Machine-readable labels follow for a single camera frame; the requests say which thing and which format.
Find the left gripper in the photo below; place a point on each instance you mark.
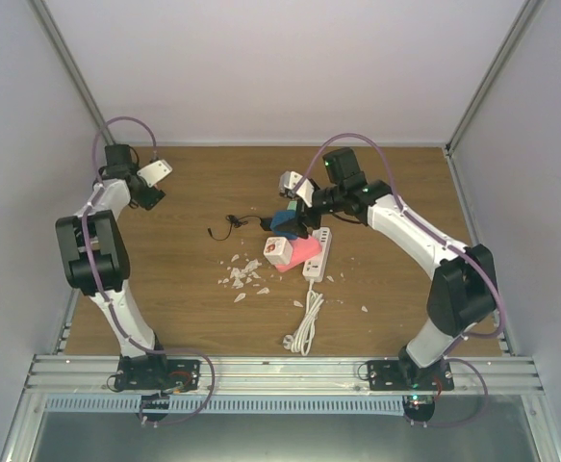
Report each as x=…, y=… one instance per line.
x=150, y=200

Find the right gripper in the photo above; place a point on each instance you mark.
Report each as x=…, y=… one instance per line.
x=299, y=228

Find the blue cube socket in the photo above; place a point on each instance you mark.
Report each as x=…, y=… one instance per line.
x=285, y=224

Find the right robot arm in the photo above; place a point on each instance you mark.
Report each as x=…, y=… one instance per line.
x=463, y=278

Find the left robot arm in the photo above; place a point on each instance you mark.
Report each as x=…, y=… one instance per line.
x=94, y=255

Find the large pink socket block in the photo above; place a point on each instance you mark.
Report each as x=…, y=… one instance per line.
x=303, y=250

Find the white tiger cube socket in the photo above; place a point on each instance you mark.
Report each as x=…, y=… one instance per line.
x=278, y=250

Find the black power adapter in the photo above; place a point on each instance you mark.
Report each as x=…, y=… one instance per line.
x=265, y=223

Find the white power strip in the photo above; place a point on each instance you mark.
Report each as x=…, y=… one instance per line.
x=314, y=268

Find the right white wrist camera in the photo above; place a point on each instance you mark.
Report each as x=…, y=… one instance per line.
x=295, y=186

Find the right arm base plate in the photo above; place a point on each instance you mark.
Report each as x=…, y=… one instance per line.
x=391, y=374

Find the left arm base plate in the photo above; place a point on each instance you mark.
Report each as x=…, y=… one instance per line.
x=155, y=372

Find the aluminium front rail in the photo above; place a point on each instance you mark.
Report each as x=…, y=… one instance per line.
x=285, y=376

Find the left aluminium frame post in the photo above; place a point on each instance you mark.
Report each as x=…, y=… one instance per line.
x=53, y=33

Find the aluminium frame post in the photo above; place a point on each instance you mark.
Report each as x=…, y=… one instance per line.
x=53, y=33
x=511, y=40

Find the grey slotted cable duct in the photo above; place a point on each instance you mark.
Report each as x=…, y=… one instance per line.
x=229, y=405

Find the right aluminium frame post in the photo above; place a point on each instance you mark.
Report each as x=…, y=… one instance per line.
x=511, y=40

